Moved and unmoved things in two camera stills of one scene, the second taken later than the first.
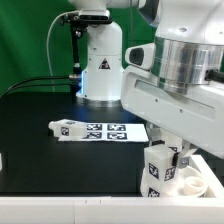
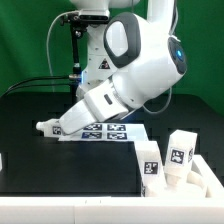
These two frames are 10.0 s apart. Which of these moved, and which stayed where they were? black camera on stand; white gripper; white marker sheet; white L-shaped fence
Moved: white gripper
Stayed: white L-shaped fence; white marker sheet; black camera on stand
